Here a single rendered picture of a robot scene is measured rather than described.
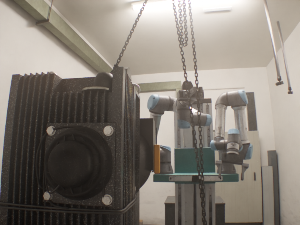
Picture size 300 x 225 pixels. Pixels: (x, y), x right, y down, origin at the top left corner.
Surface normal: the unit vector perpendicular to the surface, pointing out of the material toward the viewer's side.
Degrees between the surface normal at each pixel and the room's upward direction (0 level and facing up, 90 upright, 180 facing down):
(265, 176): 90
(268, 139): 90
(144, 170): 90
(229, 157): 67
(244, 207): 90
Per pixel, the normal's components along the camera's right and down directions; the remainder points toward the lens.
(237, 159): -0.22, -0.56
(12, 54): 0.98, -0.04
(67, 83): -0.10, -0.19
